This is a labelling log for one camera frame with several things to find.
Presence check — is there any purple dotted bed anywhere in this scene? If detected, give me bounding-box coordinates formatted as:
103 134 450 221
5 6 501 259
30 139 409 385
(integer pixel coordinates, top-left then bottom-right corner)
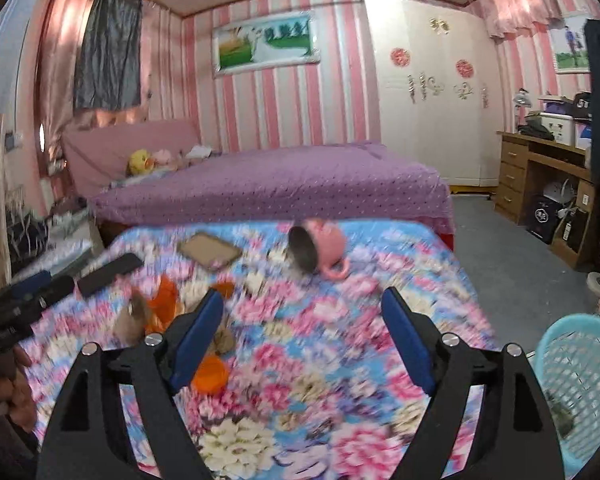
88 142 455 236

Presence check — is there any light blue plastic basket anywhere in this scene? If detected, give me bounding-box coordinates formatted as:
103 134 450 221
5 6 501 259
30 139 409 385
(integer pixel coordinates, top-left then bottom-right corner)
532 314 600 478

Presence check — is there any crumpled trash in basket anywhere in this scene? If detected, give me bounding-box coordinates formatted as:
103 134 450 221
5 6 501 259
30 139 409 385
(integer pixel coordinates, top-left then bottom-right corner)
547 398 574 439

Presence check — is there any yellow duck plush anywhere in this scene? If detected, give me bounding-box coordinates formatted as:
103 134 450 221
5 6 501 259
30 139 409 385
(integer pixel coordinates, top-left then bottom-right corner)
126 150 156 177

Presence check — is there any grey hanging cloth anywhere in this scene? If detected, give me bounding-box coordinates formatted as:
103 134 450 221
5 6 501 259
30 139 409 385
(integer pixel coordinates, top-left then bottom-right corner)
73 0 143 112

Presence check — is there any white storage box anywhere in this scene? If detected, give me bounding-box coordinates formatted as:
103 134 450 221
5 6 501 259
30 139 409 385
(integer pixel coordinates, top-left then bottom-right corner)
540 112 576 146

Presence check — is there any framed wedding photo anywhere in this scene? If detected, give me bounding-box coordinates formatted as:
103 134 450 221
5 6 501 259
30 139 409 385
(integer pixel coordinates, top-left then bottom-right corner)
212 11 321 77

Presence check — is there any floral bed sheet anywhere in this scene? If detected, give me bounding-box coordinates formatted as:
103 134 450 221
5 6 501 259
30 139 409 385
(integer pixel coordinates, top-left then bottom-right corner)
24 220 494 479

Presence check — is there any left hand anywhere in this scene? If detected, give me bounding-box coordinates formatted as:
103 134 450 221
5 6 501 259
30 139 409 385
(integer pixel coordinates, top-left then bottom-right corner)
0 346 38 434

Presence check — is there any pink headboard cover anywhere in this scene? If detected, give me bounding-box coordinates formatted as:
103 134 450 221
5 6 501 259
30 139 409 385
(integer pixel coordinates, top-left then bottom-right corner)
62 119 201 198

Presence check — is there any brown phone case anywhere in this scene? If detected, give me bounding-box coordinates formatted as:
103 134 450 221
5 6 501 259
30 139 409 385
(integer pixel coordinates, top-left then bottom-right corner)
176 232 242 272

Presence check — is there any small framed couple photo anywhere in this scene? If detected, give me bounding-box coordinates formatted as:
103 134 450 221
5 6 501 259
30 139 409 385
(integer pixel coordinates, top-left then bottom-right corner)
548 14 590 74

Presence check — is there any white wardrobe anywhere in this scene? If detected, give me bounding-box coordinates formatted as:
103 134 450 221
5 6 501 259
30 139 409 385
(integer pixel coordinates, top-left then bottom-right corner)
364 0 505 188

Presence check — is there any desk lamp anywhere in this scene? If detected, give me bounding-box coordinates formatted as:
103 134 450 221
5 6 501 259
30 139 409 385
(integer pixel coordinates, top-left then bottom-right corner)
513 88 532 132

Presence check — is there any black wallet case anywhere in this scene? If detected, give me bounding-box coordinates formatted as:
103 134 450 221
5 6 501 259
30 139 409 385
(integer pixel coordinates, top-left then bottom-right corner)
76 252 144 298

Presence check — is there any wooden desk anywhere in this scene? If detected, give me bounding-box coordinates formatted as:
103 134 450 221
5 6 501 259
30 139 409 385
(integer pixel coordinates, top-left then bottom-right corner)
494 131 598 270

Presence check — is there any pink mug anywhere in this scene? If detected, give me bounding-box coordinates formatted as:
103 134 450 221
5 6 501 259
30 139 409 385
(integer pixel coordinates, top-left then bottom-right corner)
287 219 351 281

